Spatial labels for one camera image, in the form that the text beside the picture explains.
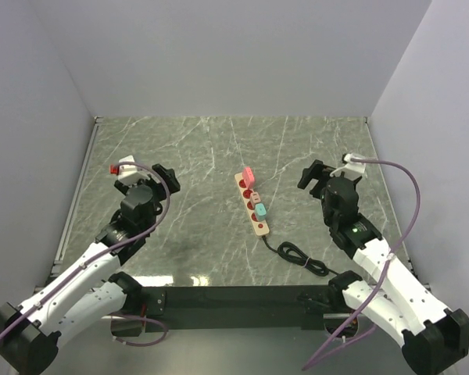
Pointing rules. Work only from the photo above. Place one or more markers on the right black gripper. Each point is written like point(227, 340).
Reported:
point(318, 171)

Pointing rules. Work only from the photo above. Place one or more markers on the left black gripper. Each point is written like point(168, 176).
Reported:
point(174, 186)

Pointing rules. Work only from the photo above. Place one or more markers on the pink square plug adapter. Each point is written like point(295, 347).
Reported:
point(248, 177)

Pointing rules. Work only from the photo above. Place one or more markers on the teal plug adapter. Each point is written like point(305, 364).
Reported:
point(260, 212)

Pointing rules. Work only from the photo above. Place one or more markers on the beige power strip red sockets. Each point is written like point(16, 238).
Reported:
point(260, 228)

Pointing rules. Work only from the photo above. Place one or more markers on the dusty pink plug adapter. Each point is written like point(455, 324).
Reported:
point(254, 198)

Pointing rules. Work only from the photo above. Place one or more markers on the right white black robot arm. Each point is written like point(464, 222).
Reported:
point(431, 335)

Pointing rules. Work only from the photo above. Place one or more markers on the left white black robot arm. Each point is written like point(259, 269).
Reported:
point(33, 332)

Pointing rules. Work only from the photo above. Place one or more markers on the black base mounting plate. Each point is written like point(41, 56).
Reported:
point(182, 308)

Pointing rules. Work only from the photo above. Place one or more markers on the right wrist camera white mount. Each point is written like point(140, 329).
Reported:
point(351, 162)

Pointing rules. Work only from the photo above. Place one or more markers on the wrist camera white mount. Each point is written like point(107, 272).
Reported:
point(127, 172)
point(351, 162)

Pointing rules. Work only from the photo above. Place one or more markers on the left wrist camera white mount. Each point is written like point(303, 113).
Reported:
point(127, 172)

